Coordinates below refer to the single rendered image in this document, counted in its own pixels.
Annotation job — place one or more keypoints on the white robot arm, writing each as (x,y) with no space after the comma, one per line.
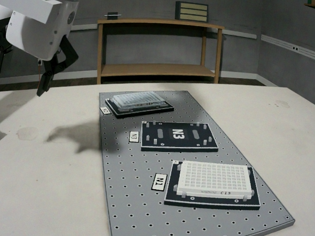
(45,11)

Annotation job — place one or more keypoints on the black rectangular frame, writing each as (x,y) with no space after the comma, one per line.
(138,112)

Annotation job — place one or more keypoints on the black rectangular nest plate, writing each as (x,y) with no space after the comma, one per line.
(171,197)

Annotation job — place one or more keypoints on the black plate nest with grey locator posts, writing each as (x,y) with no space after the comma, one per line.
(177,137)

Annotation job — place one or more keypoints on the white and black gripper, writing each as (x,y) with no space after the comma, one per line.
(41,40)

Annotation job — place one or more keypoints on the white sign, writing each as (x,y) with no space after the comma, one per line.
(159,182)
(105,110)
(134,137)

